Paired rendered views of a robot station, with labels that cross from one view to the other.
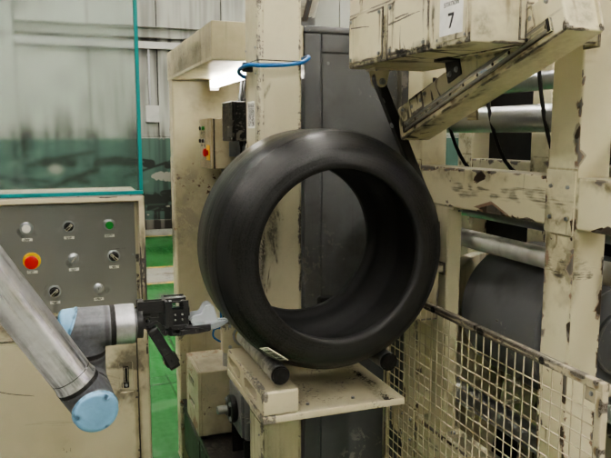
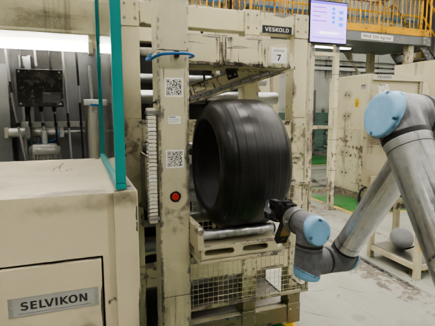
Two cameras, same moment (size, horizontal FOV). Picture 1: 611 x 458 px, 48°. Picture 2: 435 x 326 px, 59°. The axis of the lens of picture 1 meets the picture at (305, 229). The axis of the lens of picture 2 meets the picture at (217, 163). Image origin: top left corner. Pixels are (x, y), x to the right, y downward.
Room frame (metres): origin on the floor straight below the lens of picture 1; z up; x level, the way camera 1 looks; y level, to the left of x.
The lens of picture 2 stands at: (1.76, 1.71, 1.41)
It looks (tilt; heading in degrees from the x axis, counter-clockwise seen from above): 8 degrees down; 270
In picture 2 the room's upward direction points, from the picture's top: straight up
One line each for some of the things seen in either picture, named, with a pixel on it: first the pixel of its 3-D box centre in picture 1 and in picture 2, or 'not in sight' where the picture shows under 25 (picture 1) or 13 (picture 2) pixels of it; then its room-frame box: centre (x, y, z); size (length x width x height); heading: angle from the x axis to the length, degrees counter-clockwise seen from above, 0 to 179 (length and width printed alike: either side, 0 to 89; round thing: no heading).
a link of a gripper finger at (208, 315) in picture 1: (210, 316); not in sight; (1.53, 0.22, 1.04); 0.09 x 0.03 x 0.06; 110
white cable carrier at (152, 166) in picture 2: not in sight; (153, 165); (2.03, 0.15, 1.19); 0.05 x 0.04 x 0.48; 110
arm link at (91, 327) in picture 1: (85, 328); (309, 228); (1.46, 0.49, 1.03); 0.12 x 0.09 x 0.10; 110
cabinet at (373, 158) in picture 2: not in sight; (398, 163); (-0.99, -4.04, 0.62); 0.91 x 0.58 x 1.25; 20
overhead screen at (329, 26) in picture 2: not in sight; (327, 22); (0.29, -3.61, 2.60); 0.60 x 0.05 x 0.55; 20
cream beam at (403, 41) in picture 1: (443, 29); (228, 54); (1.71, -0.34, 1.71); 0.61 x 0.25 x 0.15; 20
